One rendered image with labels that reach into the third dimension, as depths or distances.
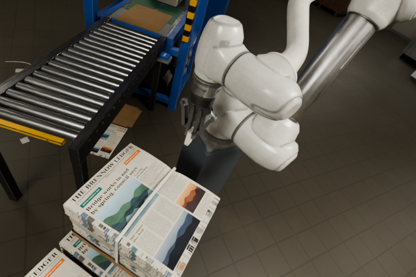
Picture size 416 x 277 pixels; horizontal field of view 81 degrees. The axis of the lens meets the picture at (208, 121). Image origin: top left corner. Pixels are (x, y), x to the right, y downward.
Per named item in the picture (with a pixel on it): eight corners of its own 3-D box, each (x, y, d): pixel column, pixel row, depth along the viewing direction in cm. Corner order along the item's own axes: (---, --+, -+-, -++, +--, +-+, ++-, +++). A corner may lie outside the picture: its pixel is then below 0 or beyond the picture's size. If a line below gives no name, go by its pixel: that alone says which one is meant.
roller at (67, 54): (129, 81, 161) (129, 75, 157) (60, 59, 159) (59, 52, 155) (132, 77, 164) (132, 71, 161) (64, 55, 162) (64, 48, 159)
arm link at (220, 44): (182, 67, 65) (216, 96, 59) (196, 8, 54) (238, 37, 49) (210, 60, 71) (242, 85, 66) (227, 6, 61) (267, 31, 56)
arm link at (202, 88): (217, 88, 62) (210, 106, 66) (231, 75, 69) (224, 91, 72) (187, 72, 64) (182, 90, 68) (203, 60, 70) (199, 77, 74)
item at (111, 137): (108, 159, 201) (108, 158, 200) (75, 148, 199) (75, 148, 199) (127, 129, 228) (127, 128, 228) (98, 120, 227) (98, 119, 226)
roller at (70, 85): (114, 99, 145) (110, 104, 142) (38, 74, 143) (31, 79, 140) (114, 93, 142) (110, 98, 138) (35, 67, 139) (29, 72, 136)
